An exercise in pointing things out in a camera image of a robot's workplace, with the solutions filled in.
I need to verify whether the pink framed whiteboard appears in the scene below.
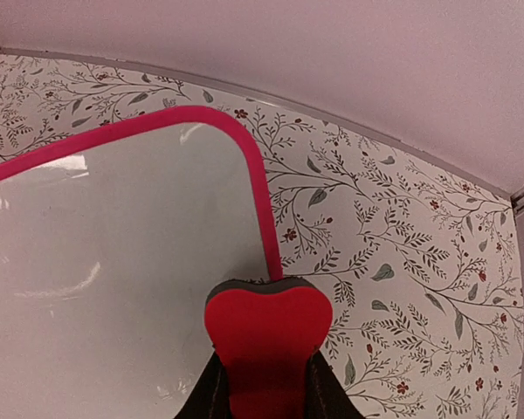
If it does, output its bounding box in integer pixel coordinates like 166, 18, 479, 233
0, 106, 280, 418

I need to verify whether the floral patterned table mat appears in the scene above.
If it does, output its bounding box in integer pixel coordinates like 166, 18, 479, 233
0, 55, 524, 418

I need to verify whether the red black whiteboard eraser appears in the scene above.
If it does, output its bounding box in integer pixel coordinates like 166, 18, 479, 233
204, 277, 333, 418

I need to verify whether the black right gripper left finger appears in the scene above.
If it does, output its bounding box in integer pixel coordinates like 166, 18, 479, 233
174, 353, 232, 419

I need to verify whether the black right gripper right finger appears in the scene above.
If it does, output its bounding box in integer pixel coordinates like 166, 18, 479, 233
304, 351, 364, 419

